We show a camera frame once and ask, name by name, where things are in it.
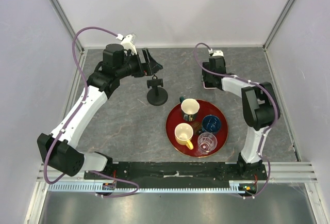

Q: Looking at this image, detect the blue slotted cable duct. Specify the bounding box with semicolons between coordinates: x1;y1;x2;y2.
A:
48;182;244;194

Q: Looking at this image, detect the purple cable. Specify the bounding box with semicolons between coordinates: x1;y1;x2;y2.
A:
193;42;282;200
42;26;141;199

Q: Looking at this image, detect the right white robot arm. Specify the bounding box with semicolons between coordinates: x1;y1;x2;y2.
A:
202;50;281;180

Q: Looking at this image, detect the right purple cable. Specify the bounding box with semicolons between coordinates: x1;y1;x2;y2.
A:
193;42;282;200

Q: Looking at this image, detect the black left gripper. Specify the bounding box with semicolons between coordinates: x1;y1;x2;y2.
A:
117;48;162;79

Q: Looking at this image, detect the blue mug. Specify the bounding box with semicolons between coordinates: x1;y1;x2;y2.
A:
202;115;222;134

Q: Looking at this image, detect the aluminium frame rail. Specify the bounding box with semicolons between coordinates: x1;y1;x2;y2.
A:
49;0;75;40

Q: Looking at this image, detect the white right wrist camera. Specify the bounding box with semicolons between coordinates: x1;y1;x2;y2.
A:
208;49;224;57

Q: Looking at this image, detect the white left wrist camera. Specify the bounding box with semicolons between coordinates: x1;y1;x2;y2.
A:
116;33;137;55

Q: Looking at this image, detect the yellow mug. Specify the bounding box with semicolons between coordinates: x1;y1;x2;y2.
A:
174;123;194;150

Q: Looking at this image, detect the red round tray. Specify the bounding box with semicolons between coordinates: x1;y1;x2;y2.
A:
166;100;228;158

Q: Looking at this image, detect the clear glass tumbler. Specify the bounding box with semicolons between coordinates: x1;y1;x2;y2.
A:
197;132;218;155

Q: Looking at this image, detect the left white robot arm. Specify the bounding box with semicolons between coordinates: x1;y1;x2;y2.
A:
37;44;163;179

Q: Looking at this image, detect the pink smartphone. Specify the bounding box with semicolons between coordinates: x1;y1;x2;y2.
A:
203;82;216;90

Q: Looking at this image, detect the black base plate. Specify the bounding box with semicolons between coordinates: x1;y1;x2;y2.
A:
84;161;266;191

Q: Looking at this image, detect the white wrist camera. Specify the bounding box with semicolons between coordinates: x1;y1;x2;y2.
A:
116;33;137;55
208;49;224;57

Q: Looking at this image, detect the green mug white inside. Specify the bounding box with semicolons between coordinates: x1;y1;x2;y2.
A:
179;97;200;122

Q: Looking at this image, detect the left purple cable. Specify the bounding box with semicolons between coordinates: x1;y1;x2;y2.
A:
42;26;141;199

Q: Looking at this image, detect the black phone stand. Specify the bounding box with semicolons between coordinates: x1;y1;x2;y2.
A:
147;74;168;106

